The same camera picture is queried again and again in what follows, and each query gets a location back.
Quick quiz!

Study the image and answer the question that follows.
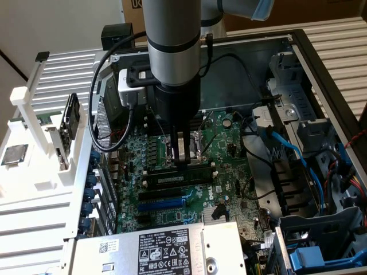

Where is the thin metal locking lever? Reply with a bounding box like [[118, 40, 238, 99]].
[[200, 110, 216, 135], [145, 106, 170, 144]]

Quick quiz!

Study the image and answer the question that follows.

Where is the graphics card black cooler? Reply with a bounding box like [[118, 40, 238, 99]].
[[54, 92, 81, 172]]

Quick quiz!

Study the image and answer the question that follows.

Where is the printed brown cardboard box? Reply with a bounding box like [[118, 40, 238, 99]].
[[120, 0, 149, 48]]

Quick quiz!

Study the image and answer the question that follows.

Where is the blue plastic drive carrier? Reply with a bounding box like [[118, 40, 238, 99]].
[[288, 245, 367, 272]]

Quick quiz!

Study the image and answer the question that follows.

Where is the grey blue drive cage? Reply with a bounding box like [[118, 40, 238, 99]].
[[275, 205, 367, 275]]

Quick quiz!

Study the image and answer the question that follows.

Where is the green RAM stick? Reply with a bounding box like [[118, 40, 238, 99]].
[[11, 110, 63, 125], [146, 167, 216, 187]]

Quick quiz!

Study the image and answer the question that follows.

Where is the long black expansion slot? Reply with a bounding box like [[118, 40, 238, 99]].
[[138, 187, 184, 203]]

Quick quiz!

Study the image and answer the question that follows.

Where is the white plastic parts rack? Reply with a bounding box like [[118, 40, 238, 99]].
[[0, 51, 90, 206]]

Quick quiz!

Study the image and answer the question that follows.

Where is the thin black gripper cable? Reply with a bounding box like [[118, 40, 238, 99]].
[[199, 33, 215, 78]]

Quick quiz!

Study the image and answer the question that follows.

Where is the black RAM slot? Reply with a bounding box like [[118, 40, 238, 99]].
[[147, 125, 203, 136], [145, 179, 218, 192], [142, 162, 216, 176], [145, 113, 206, 123], [145, 117, 205, 127], [146, 121, 204, 131]]

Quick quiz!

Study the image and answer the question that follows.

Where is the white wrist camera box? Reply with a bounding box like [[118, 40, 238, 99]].
[[118, 68, 147, 107]]

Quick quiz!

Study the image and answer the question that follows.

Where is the black wire with connector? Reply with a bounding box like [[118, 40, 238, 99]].
[[200, 53, 267, 101]]

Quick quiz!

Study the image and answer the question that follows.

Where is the red black twisted wire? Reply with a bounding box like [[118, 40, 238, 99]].
[[110, 127, 130, 139], [342, 130, 367, 150]]

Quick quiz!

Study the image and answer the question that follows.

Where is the small black box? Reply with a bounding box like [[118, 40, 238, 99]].
[[101, 23, 136, 52]]

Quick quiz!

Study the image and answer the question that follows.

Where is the thick black camera cable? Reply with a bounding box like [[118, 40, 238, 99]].
[[88, 30, 149, 152]]

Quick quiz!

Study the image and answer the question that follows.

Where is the short black expansion slot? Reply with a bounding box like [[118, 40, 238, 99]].
[[136, 214, 153, 226]]

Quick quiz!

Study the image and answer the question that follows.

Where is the thin black wire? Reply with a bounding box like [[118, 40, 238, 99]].
[[243, 179, 278, 201], [240, 113, 276, 172]]

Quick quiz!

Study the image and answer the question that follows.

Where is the green motherboard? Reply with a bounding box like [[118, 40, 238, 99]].
[[110, 110, 276, 238]]

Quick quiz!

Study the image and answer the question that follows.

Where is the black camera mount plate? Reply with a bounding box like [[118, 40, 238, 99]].
[[126, 64, 160, 88]]

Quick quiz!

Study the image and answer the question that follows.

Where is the plain brown cardboard box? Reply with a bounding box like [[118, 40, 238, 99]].
[[223, 0, 367, 32]]

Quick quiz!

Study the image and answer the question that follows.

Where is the silver power supply unit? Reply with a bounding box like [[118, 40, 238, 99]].
[[66, 220, 248, 275]]

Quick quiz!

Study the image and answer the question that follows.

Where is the open grey PC case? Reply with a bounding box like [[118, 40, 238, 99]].
[[61, 27, 367, 275]]

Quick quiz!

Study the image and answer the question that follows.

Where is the grey metal disk bay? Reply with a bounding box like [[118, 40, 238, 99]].
[[265, 51, 339, 155]]

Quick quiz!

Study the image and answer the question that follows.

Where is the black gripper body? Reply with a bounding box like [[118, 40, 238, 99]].
[[154, 74, 201, 128]]

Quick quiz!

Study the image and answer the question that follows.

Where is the white corner bracket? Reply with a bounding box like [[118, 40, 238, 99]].
[[92, 49, 112, 85]]

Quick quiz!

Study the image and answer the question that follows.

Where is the silver CPU chip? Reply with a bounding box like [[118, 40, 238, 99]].
[[0, 144, 29, 167]]

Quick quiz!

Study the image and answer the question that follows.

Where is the red yellow power wire bundle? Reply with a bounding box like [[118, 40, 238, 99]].
[[341, 173, 367, 227]]

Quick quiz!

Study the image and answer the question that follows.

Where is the silver finned heat sink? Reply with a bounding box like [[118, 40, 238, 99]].
[[201, 203, 231, 223]]

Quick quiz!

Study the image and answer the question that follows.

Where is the long blue expansion slot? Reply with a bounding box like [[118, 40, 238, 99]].
[[137, 198, 186, 213]]

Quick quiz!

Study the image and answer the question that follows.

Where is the CPU socket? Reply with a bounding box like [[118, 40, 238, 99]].
[[162, 130, 210, 167]]

